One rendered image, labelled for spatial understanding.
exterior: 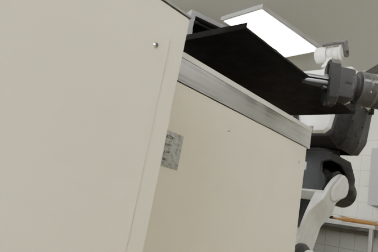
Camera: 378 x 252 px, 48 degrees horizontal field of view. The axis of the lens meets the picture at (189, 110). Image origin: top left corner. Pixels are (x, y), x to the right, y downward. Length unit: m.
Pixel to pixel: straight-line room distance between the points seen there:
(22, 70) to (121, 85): 0.11
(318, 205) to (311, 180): 0.13
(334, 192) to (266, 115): 0.59
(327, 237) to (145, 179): 5.66
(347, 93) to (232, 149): 0.37
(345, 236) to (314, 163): 4.40
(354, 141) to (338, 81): 0.57
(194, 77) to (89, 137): 0.44
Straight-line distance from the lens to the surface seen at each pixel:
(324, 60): 1.76
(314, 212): 1.50
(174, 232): 0.79
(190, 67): 0.83
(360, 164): 6.02
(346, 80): 1.15
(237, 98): 0.94
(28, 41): 0.40
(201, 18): 2.69
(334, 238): 6.05
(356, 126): 1.67
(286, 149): 1.09
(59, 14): 0.42
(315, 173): 1.60
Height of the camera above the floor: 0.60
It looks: 14 degrees up
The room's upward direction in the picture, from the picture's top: 11 degrees clockwise
